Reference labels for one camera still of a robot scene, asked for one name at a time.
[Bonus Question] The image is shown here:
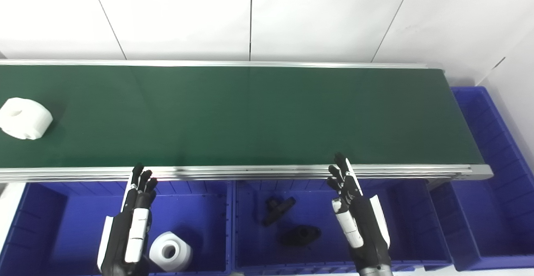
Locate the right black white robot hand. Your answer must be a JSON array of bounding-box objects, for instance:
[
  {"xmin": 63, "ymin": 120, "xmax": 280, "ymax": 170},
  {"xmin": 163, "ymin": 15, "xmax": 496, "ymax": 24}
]
[{"xmin": 327, "ymin": 153, "xmax": 393, "ymax": 269}]

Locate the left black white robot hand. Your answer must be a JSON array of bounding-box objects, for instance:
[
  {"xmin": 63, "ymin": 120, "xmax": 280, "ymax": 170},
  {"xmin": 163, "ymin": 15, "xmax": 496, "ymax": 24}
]
[{"xmin": 97, "ymin": 164, "xmax": 159, "ymax": 276}]

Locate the white cylindrical plastic part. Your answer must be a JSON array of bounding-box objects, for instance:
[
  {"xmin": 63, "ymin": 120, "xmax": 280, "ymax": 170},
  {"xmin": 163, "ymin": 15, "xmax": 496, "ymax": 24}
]
[
  {"xmin": 0, "ymin": 97, "xmax": 54, "ymax": 140},
  {"xmin": 149, "ymin": 231, "xmax": 193, "ymax": 273}
]

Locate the blue plastic bin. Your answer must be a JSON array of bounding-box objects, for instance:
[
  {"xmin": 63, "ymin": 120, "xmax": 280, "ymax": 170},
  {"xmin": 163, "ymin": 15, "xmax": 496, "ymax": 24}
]
[
  {"xmin": 232, "ymin": 178, "xmax": 454, "ymax": 275},
  {"xmin": 429, "ymin": 86, "xmax": 534, "ymax": 272},
  {"xmin": 0, "ymin": 180, "xmax": 234, "ymax": 276}
]

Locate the black oval plastic part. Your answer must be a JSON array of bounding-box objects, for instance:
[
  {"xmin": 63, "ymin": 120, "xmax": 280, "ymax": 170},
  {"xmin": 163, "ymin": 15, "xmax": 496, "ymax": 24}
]
[{"xmin": 278, "ymin": 225, "xmax": 322, "ymax": 246}]

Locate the black T-shaped plastic part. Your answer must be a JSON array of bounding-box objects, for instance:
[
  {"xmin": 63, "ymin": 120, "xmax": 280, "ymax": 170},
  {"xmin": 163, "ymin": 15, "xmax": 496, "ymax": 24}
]
[{"xmin": 262, "ymin": 196, "xmax": 297, "ymax": 227}]

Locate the green conveyor belt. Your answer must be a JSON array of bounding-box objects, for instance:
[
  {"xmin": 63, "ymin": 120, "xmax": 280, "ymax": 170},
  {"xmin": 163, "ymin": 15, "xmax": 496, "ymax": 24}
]
[
  {"xmin": 0, "ymin": 65, "xmax": 485, "ymax": 169},
  {"xmin": 0, "ymin": 59, "xmax": 494, "ymax": 184}
]

